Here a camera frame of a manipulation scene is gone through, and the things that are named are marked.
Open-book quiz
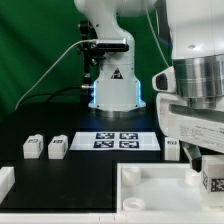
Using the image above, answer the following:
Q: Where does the white fiducial tag sheet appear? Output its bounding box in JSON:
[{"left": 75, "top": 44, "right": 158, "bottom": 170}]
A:
[{"left": 70, "top": 132, "right": 160, "bottom": 151}]

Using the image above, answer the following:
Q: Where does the white camera cable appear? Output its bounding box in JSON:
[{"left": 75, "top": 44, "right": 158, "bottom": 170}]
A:
[{"left": 14, "top": 39, "right": 98, "bottom": 111}]

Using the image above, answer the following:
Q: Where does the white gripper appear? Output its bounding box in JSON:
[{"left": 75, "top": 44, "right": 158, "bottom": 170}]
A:
[{"left": 152, "top": 67, "right": 224, "bottom": 172}]

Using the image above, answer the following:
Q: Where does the silver fixed camera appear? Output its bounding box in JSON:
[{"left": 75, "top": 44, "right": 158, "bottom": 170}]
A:
[{"left": 96, "top": 38, "right": 129, "bottom": 52}]

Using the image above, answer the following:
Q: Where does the black base cable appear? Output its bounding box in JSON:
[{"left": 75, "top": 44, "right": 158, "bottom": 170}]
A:
[{"left": 19, "top": 87, "right": 83, "bottom": 108}]

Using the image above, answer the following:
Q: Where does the white L-shaped obstacle fence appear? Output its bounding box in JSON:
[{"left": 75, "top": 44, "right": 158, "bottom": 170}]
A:
[{"left": 0, "top": 166, "right": 224, "bottom": 224}]

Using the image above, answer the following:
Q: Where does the white square tabletop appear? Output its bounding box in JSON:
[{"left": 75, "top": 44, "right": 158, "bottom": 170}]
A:
[{"left": 117, "top": 163, "right": 212, "bottom": 214}]

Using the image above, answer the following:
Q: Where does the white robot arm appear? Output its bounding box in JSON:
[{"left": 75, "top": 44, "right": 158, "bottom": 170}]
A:
[{"left": 74, "top": 0, "right": 224, "bottom": 171}]

